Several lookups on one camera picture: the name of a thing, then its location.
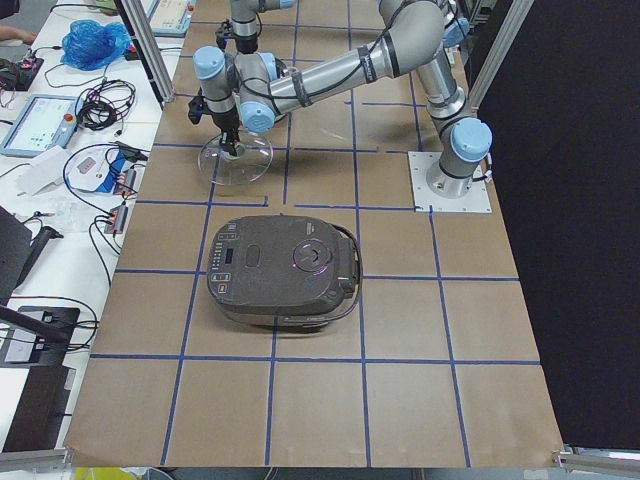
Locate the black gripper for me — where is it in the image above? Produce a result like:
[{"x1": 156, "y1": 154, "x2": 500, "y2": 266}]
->
[{"x1": 211, "y1": 107, "x2": 239, "y2": 155}]

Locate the clear glass pot lid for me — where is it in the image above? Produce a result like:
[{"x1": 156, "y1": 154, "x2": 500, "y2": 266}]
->
[{"x1": 197, "y1": 131, "x2": 273, "y2": 186}]

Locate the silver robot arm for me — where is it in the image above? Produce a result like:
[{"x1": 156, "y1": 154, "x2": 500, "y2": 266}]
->
[
  {"x1": 188, "y1": 1, "x2": 493, "y2": 199},
  {"x1": 230, "y1": 1, "x2": 294, "y2": 133}
]

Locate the grey usb hub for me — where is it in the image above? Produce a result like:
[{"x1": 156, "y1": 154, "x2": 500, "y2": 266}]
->
[
  {"x1": 104, "y1": 203, "x2": 129, "y2": 235},
  {"x1": 113, "y1": 168, "x2": 137, "y2": 197}
]

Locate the white round device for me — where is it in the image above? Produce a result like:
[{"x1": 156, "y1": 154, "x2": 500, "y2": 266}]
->
[{"x1": 66, "y1": 147, "x2": 124, "y2": 193}]

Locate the dark rice cooker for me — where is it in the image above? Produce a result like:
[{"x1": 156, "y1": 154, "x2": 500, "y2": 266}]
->
[{"x1": 207, "y1": 215, "x2": 363, "y2": 329}]

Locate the blue plastic bag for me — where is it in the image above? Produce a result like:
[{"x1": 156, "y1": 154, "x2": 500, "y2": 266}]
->
[{"x1": 61, "y1": 20, "x2": 132, "y2": 71}]

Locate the teach pendant tablet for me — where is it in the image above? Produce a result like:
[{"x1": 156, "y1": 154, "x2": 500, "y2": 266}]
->
[{"x1": 1, "y1": 94, "x2": 79, "y2": 158}]

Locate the black electronics box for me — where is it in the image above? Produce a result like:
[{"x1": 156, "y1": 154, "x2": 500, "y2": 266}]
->
[{"x1": 0, "y1": 57, "x2": 44, "y2": 92}]

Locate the black flat stand plate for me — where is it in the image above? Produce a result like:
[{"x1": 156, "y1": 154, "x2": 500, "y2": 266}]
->
[{"x1": 1, "y1": 306, "x2": 80, "y2": 368}]

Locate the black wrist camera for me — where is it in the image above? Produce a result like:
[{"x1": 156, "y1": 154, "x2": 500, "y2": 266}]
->
[{"x1": 188, "y1": 95, "x2": 206, "y2": 125}]

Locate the black coiled cable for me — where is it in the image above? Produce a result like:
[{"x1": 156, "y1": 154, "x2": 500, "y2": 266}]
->
[{"x1": 74, "y1": 79, "x2": 137, "y2": 133}]

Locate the aluminium frame post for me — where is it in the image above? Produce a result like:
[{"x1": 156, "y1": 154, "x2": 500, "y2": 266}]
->
[
  {"x1": 114, "y1": 0, "x2": 174, "y2": 108},
  {"x1": 468, "y1": 0, "x2": 534, "y2": 112}
]

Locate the black handle tool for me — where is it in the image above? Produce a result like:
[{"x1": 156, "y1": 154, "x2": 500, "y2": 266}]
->
[{"x1": 17, "y1": 226, "x2": 64, "y2": 286}]

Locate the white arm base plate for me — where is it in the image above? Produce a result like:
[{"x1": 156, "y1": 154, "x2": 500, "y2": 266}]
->
[{"x1": 407, "y1": 151, "x2": 492, "y2": 214}]

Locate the right aluminium frame post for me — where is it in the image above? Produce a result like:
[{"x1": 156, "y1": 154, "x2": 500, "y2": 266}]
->
[{"x1": 468, "y1": 0, "x2": 534, "y2": 112}]

